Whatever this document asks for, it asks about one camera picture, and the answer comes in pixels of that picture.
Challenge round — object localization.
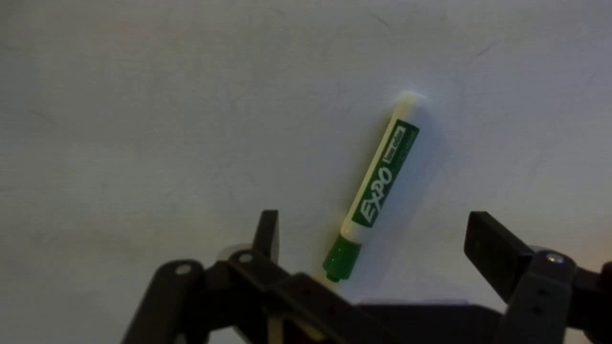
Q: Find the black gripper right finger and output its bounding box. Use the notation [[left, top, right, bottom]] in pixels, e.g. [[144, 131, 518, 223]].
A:
[[465, 209, 612, 344]]

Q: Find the green Expo marker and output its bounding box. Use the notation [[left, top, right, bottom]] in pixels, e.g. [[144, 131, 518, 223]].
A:
[[323, 91, 421, 282]]

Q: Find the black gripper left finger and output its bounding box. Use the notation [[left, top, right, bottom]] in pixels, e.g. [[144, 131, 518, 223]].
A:
[[123, 209, 400, 344]]

